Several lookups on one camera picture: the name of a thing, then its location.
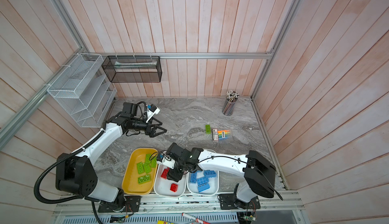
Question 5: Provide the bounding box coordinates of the white plastic bin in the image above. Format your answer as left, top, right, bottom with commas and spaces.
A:
154, 164, 187, 198
186, 149, 220, 197

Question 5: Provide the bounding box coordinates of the yellow plastic bin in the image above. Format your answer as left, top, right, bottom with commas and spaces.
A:
122, 148, 157, 195

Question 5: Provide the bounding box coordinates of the middle white plastic bin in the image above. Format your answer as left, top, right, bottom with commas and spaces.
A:
154, 164, 187, 198

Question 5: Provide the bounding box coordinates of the metal pencil cup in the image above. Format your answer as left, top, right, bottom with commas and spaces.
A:
222, 90, 240, 116

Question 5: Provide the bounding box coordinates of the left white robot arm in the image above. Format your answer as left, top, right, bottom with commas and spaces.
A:
33, 101, 166, 212

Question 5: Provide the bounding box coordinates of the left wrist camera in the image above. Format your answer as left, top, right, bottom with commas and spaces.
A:
145, 104, 160, 123

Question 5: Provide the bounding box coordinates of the blue lego brick side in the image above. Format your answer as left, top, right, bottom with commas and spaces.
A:
204, 170, 217, 178

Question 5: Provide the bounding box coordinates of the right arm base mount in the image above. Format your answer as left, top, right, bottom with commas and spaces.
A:
217, 194, 261, 210

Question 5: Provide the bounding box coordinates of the red marker pen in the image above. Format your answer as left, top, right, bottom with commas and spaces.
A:
181, 213, 210, 224

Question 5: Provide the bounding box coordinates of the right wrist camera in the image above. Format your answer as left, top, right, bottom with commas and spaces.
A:
157, 154, 175, 169

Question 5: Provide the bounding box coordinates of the aluminium frame rail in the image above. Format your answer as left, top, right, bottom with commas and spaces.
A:
53, 191, 305, 217

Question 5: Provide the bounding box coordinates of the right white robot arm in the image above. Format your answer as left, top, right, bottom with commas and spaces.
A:
157, 143, 282, 203

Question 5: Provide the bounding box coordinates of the black mesh wall basket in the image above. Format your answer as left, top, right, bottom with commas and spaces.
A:
102, 55, 163, 83

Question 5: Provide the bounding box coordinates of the blue lego brick bottom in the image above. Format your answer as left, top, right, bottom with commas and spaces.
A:
189, 172, 197, 183

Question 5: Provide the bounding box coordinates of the colored marker pack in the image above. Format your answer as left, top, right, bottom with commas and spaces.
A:
212, 128, 232, 141

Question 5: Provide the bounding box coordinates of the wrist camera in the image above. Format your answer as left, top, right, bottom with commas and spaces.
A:
157, 154, 175, 169
145, 104, 160, 123

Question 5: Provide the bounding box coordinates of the white wire mesh shelf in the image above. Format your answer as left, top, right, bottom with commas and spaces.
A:
48, 54, 117, 128

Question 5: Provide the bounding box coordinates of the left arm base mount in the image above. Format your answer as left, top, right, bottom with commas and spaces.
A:
98, 196, 141, 213

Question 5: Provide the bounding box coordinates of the small red lego brick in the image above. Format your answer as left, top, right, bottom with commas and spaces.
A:
170, 184, 178, 193

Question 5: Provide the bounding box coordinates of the right white plastic bin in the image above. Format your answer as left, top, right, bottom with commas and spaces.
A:
186, 149, 220, 197

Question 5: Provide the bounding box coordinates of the green lego brick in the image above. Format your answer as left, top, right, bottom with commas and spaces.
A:
145, 154, 152, 164
136, 162, 145, 175
151, 158, 157, 168
138, 174, 152, 184
205, 124, 212, 134
143, 163, 152, 173

